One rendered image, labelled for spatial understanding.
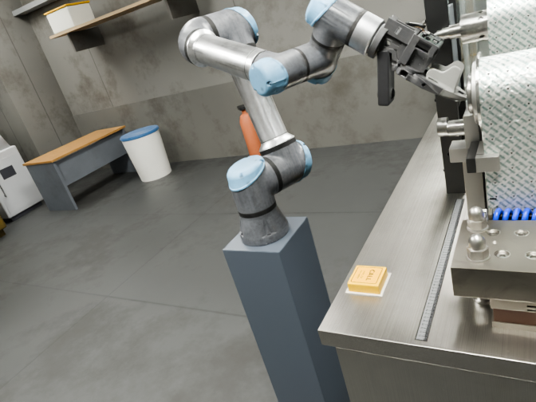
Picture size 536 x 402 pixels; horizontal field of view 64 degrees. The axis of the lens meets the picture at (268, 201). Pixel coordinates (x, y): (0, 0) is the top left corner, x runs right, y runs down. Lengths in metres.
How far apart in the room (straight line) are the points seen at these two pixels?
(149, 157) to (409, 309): 4.86
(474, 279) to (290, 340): 0.75
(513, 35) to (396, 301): 0.60
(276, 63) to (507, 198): 0.52
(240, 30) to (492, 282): 0.90
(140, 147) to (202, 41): 4.41
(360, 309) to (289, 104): 4.05
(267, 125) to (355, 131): 3.44
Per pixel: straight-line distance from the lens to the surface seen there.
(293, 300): 1.29
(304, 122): 4.85
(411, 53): 0.91
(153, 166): 5.58
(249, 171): 1.18
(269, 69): 0.90
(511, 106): 0.87
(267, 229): 1.25
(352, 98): 4.57
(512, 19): 1.08
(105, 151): 6.05
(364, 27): 0.93
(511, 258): 0.81
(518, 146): 0.90
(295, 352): 1.44
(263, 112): 1.27
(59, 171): 5.61
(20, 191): 6.45
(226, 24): 1.27
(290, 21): 4.66
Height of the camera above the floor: 1.49
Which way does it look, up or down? 23 degrees down
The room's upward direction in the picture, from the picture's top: 17 degrees counter-clockwise
